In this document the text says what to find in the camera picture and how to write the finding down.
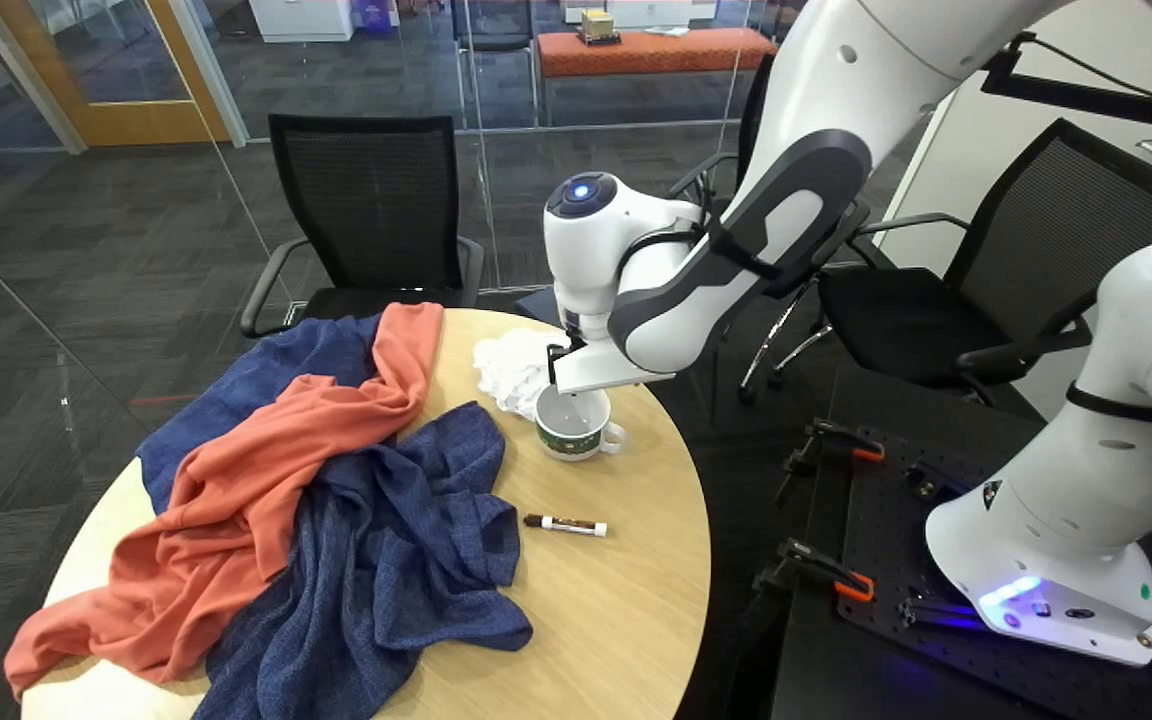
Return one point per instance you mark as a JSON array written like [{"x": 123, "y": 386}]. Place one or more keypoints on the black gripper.
[{"x": 564, "y": 354}]

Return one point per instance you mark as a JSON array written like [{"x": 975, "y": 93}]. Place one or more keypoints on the white green ceramic mug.
[{"x": 578, "y": 442}]

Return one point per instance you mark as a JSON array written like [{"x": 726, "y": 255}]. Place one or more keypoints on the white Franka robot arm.
[{"x": 898, "y": 53}]

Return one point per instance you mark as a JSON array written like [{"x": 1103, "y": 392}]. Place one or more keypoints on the white brown marker pen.
[{"x": 568, "y": 527}]

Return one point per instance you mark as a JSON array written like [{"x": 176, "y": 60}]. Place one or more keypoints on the white lace cloth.
[{"x": 511, "y": 374}]

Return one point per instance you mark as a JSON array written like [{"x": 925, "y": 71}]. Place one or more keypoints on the dark blue towel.
[{"x": 388, "y": 562}]

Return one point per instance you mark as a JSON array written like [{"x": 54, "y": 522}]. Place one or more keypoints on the black mesh office chair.
[{"x": 362, "y": 202}]

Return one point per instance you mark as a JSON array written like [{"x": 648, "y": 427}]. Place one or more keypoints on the black orange bar clamp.
[
  {"x": 830, "y": 581},
  {"x": 841, "y": 445}
]

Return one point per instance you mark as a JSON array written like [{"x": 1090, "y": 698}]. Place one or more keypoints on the orange cloth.
[{"x": 242, "y": 504}]

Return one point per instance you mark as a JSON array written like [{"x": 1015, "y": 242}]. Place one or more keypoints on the orange bench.
[{"x": 657, "y": 53}]

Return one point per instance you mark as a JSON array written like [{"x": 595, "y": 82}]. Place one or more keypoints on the small yellow bench object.
[{"x": 596, "y": 26}]

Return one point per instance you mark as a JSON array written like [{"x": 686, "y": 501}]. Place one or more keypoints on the white cabinet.
[{"x": 298, "y": 16}]

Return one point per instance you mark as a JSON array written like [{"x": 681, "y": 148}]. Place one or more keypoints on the wooden glass door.
[{"x": 136, "y": 112}]

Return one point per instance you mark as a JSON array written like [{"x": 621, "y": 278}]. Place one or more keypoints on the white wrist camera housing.
[{"x": 596, "y": 365}]

